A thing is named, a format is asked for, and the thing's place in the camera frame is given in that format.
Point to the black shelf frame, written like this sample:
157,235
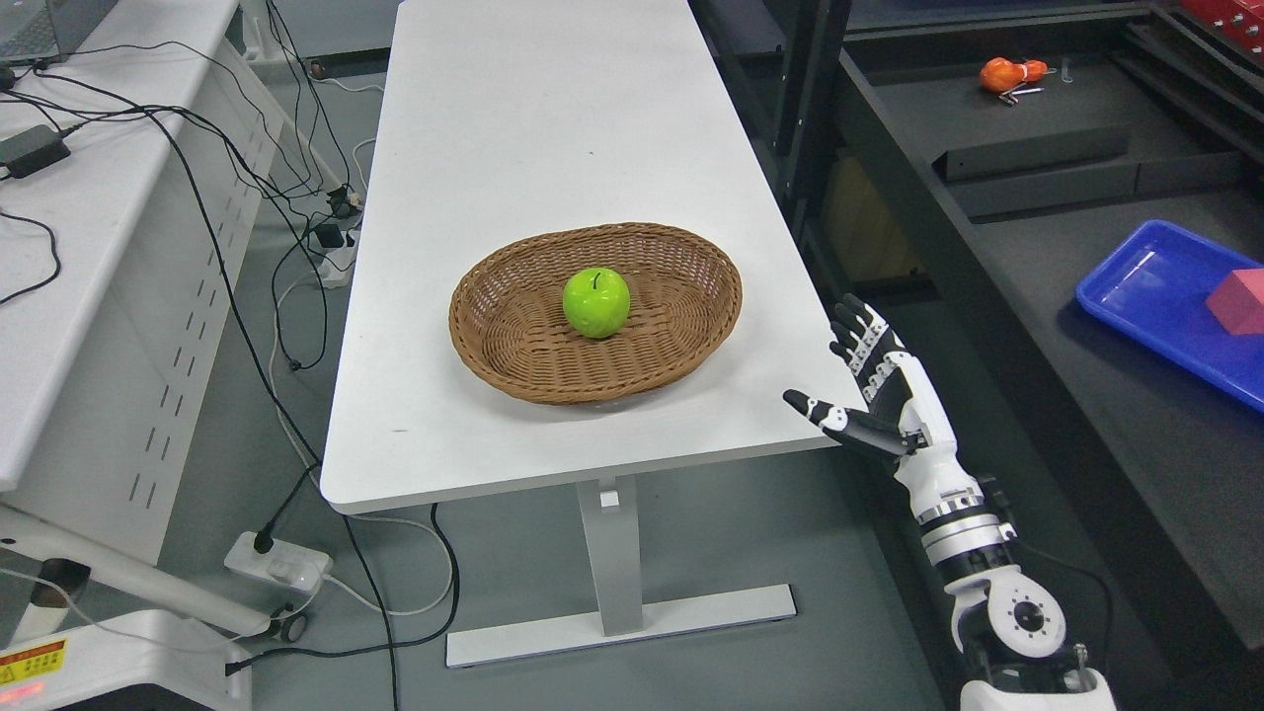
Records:
912,180

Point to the laptop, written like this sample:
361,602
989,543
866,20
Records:
47,30

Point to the brown wicker basket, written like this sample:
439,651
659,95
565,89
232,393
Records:
507,324

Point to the pink block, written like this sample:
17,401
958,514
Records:
1237,303

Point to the green apple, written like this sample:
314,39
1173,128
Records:
596,302

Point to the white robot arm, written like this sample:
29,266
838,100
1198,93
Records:
1011,631

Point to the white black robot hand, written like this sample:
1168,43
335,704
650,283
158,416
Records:
903,424

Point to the white side desk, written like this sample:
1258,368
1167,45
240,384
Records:
117,262

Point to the white power strip far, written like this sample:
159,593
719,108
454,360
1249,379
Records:
337,255

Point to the orange toy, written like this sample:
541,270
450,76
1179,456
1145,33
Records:
1002,77

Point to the white power strip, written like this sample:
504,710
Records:
337,255
294,567

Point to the white table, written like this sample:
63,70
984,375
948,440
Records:
503,120

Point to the blue plastic tray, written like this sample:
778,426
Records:
1154,288

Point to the black power adapter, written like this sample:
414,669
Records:
32,150

